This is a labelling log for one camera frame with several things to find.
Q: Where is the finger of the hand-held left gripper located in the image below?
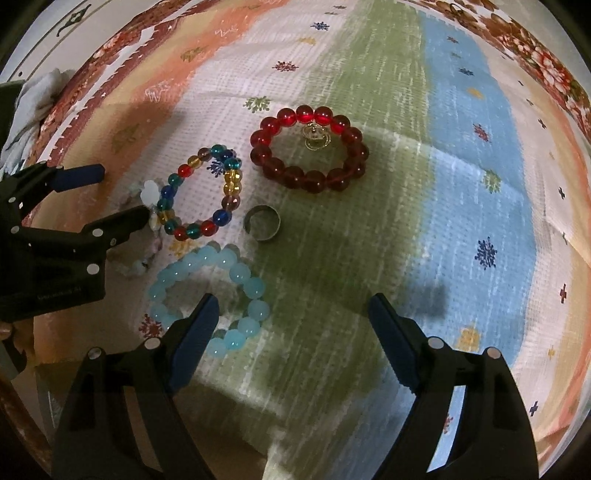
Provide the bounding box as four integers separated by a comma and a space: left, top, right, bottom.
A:
19, 205, 153, 278
0, 164, 106, 232

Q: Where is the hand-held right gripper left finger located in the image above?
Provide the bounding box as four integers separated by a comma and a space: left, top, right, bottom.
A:
51, 293, 220, 480

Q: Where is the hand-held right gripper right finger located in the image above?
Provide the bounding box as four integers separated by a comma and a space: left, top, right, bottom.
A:
368, 293, 539, 480

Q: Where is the white bead bracelet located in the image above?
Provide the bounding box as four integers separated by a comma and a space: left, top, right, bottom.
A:
117, 180, 163, 278

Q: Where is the white crumpled cloth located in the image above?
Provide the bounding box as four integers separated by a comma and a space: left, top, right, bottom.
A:
0, 68, 75, 172

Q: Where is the striped woven blanket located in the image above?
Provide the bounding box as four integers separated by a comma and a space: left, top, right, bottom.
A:
14, 0, 591, 480

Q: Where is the small gold earring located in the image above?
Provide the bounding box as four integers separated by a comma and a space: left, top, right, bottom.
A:
302, 124, 331, 151

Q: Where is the light blue bead bracelet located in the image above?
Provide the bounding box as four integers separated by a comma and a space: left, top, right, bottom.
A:
147, 244, 270, 359

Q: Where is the multicolour glass bead bracelet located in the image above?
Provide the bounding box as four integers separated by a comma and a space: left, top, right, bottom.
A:
156, 143, 243, 242

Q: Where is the grey metal ring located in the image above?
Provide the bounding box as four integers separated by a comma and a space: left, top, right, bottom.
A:
243, 205, 282, 243

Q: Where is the red bead bracelet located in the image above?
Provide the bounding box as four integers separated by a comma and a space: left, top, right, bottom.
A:
249, 104, 370, 195

